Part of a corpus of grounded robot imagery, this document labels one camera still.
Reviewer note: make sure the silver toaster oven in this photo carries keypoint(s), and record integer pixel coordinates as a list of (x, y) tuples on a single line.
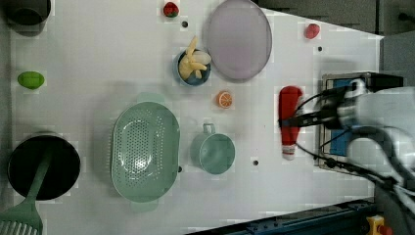
[(385, 80)]

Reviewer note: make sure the green plastic strainer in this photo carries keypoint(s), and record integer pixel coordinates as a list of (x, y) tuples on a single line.
[(145, 148)]

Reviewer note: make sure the black pot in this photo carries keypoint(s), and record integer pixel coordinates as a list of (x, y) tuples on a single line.
[(62, 173)]

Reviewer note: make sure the pink strawberry toy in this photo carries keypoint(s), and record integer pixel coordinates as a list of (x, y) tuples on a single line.
[(312, 31)]

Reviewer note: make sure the large grey plate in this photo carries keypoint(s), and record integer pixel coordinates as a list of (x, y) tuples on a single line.
[(239, 39)]

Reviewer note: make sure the dark cup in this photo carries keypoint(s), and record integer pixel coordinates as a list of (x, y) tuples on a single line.
[(27, 12)]

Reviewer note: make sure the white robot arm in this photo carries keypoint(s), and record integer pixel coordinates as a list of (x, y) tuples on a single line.
[(399, 185)]

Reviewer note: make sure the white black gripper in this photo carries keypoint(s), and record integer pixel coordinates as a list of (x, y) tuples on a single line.
[(336, 109)]

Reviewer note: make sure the green lime toy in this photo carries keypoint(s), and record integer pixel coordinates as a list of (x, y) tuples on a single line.
[(31, 80)]

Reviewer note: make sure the green slotted spatula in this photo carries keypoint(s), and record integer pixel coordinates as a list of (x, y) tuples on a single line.
[(24, 218)]

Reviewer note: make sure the green mug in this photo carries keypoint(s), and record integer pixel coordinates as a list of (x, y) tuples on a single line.
[(211, 151)]

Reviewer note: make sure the blue metal frame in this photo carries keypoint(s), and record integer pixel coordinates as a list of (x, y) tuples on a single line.
[(340, 219)]

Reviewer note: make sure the orange half slice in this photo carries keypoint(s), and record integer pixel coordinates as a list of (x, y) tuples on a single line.
[(224, 99)]

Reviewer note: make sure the blue bowl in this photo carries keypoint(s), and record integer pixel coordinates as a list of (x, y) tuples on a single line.
[(192, 80)]

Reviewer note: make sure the red strawberry with leaves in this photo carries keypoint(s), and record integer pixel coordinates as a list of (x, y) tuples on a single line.
[(170, 10)]

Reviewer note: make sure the red ketchup bottle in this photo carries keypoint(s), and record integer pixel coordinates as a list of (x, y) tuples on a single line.
[(288, 100)]

